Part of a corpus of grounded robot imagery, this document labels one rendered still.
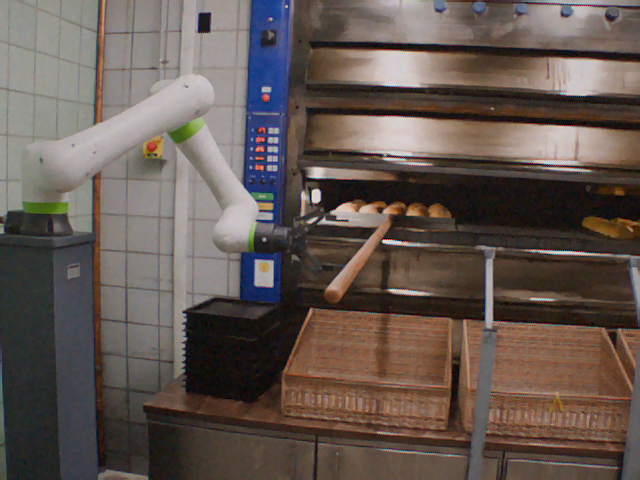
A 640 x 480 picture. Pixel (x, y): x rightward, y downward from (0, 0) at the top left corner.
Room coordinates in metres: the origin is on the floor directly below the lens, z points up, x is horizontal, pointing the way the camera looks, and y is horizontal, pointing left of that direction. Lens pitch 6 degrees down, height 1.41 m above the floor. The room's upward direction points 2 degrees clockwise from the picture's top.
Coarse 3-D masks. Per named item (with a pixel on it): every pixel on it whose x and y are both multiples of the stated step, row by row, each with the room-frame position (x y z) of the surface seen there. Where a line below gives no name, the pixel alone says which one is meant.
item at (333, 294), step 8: (392, 216) 2.74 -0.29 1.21; (384, 224) 2.35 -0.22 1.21; (376, 232) 2.07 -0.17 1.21; (384, 232) 2.18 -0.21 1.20; (368, 240) 1.88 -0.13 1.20; (376, 240) 1.90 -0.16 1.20; (368, 248) 1.69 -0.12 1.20; (360, 256) 1.53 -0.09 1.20; (368, 256) 1.63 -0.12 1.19; (352, 264) 1.40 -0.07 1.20; (360, 264) 1.45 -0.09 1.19; (344, 272) 1.29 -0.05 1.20; (352, 272) 1.32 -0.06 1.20; (336, 280) 1.20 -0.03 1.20; (344, 280) 1.22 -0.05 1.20; (352, 280) 1.29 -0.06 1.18; (328, 288) 1.13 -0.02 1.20; (336, 288) 1.13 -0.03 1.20; (344, 288) 1.18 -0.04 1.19; (328, 296) 1.13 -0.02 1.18; (336, 296) 1.13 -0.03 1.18
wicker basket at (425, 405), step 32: (320, 320) 2.51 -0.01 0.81; (352, 320) 2.50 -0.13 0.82; (384, 320) 2.48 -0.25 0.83; (416, 320) 2.45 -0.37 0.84; (448, 320) 2.43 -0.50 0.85; (320, 352) 2.48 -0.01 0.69; (352, 352) 2.46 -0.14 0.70; (384, 352) 2.44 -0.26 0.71; (416, 352) 2.43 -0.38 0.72; (448, 352) 2.20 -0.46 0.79; (288, 384) 2.07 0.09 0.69; (320, 384) 2.06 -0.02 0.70; (352, 384) 2.04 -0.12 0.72; (384, 384) 2.02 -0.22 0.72; (416, 384) 2.00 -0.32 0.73; (448, 384) 2.00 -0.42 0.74; (288, 416) 2.07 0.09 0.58; (320, 416) 2.05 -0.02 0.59; (352, 416) 2.04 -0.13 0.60; (384, 416) 2.02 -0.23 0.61; (416, 416) 2.00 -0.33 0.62
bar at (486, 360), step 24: (312, 240) 2.18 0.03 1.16; (336, 240) 2.17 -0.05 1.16; (360, 240) 2.16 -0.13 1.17; (384, 240) 2.15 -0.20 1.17; (480, 360) 1.87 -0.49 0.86; (480, 384) 1.86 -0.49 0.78; (480, 408) 1.86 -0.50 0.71; (480, 432) 1.86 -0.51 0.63; (480, 456) 1.86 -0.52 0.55; (624, 456) 1.82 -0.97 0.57
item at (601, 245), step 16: (304, 224) 2.57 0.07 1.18; (320, 224) 2.56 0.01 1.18; (336, 224) 2.59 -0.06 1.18; (416, 240) 2.50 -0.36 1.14; (432, 240) 2.49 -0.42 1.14; (448, 240) 2.48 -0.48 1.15; (464, 240) 2.47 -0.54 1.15; (480, 240) 2.45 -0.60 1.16; (496, 240) 2.44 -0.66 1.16; (512, 240) 2.43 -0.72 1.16; (528, 240) 2.42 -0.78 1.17; (544, 240) 2.41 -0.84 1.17; (560, 240) 2.40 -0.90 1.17; (576, 240) 2.39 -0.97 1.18; (592, 240) 2.40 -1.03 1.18
